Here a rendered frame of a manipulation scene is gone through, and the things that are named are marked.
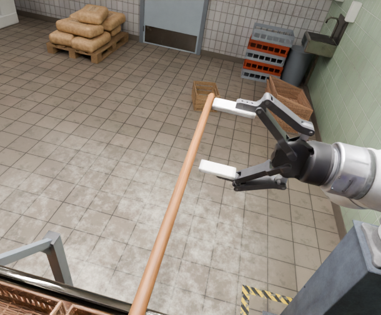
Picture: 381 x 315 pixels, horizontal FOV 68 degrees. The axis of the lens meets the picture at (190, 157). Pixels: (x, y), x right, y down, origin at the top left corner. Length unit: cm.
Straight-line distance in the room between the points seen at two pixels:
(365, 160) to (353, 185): 4
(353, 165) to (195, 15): 486
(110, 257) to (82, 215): 43
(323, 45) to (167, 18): 261
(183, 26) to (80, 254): 417
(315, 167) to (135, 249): 173
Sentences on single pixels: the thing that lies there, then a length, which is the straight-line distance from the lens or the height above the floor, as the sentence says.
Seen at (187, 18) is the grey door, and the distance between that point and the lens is 528.
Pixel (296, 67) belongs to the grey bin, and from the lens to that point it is 480.
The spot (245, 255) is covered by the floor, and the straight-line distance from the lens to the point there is 220.
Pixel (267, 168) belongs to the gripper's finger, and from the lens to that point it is 53.
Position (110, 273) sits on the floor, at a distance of 202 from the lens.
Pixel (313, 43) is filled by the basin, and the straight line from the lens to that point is 409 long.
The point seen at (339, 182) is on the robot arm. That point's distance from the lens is 51.
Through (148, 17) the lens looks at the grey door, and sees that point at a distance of 547.
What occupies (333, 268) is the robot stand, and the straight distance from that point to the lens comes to 138.
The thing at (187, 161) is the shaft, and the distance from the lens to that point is 89.
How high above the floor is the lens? 178
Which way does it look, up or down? 39 degrees down
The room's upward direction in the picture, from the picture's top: 10 degrees clockwise
